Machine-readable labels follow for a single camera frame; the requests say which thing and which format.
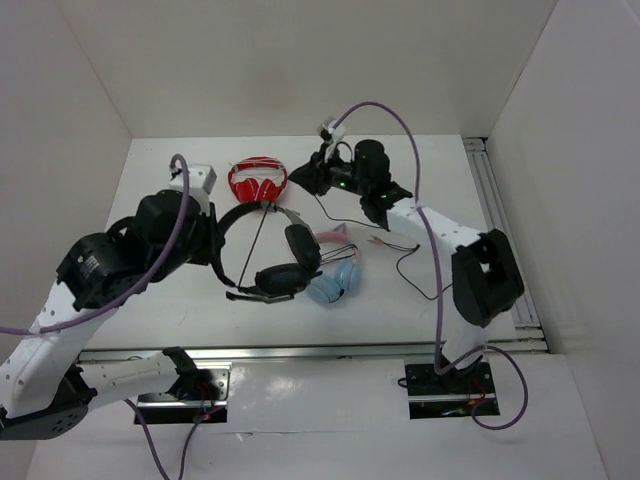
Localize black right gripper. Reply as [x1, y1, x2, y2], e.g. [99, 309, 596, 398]
[288, 143, 368, 198]

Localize black headset with microphone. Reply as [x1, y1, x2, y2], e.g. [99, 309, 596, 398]
[210, 201, 321, 304]

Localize black headset audio cable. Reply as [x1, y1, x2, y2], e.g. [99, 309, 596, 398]
[314, 192, 454, 302]

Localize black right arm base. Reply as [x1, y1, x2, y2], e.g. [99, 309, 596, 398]
[397, 362, 500, 419]

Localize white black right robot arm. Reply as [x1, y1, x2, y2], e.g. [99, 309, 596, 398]
[289, 139, 524, 392]

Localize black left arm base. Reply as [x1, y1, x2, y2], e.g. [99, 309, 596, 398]
[135, 361, 232, 425]

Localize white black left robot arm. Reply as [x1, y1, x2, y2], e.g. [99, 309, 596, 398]
[1, 190, 216, 441]

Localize red over-ear headphones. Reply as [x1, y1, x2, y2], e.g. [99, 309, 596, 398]
[227, 156, 289, 204]

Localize pink blue cat-ear headphones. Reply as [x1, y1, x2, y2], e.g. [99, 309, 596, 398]
[306, 223, 361, 306]

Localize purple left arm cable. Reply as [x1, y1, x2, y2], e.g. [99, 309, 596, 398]
[0, 153, 226, 480]

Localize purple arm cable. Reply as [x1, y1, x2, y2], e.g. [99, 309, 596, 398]
[0, 153, 226, 480]
[333, 101, 530, 432]

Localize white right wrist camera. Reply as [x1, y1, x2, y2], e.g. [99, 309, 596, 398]
[317, 117, 346, 161]

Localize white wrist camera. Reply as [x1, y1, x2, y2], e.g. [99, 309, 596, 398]
[317, 117, 346, 161]
[169, 165, 217, 196]

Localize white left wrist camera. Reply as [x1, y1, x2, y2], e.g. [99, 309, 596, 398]
[169, 165, 217, 196]

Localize aluminium table edge rail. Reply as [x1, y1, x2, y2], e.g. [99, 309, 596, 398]
[77, 339, 549, 364]

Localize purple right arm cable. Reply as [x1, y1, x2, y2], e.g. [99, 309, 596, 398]
[333, 101, 530, 432]

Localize aluminium right side rail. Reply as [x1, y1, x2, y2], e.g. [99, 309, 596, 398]
[463, 135, 551, 355]

